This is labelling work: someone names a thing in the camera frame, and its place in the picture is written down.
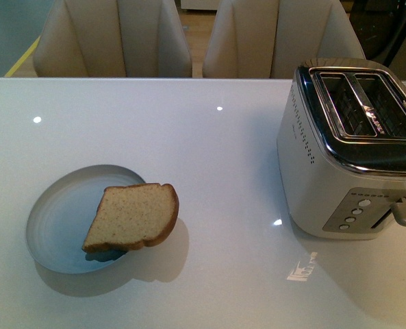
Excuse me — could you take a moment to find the slice of brown bread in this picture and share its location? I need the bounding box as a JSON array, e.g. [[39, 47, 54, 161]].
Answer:
[[82, 183, 179, 254]]

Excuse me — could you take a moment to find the beige chair right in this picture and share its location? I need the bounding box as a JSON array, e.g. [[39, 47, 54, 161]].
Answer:
[[202, 0, 365, 79]]

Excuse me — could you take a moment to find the beige chair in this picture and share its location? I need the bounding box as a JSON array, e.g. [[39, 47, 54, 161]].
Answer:
[[202, 0, 365, 79], [33, 1, 192, 78]]

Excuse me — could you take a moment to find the white round plate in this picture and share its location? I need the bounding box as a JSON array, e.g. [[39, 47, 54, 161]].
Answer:
[[26, 164, 146, 274]]

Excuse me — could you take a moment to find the beige chair left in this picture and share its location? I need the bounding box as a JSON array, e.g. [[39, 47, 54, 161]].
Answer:
[[33, 1, 192, 78]]

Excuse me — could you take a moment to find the cream two-slot toaster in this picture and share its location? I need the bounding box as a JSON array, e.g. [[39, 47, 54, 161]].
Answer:
[[277, 58, 406, 240]]

